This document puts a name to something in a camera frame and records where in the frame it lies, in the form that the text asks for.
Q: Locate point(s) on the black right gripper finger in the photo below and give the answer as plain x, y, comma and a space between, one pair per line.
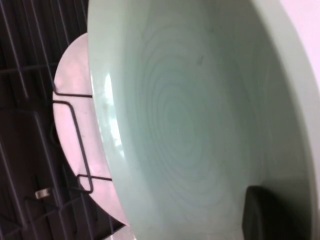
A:
280, 217

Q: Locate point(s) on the pale green round plate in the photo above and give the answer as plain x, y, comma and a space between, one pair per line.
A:
187, 112

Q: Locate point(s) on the pink round plate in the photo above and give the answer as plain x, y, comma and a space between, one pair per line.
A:
72, 75

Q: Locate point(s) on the small metal clip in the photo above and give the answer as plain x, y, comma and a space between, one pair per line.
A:
42, 194

